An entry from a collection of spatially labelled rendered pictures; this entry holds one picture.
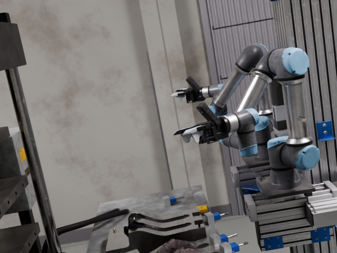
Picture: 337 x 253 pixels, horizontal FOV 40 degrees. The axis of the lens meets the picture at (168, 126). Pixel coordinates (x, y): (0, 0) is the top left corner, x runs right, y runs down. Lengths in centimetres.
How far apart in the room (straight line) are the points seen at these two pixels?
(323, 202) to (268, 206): 25
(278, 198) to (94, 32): 262
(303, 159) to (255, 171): 69
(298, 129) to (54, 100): 283
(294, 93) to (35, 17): 291
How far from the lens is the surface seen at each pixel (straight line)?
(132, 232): 231
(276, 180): 224
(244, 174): 270
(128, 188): 453
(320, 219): 220
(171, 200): 288
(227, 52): 426
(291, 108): 205
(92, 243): 263
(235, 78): 266
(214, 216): 254
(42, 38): 441
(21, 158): 253
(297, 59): 200
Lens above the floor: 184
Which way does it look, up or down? 11 degrees down
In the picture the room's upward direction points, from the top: 10 degrees counter-clockwise
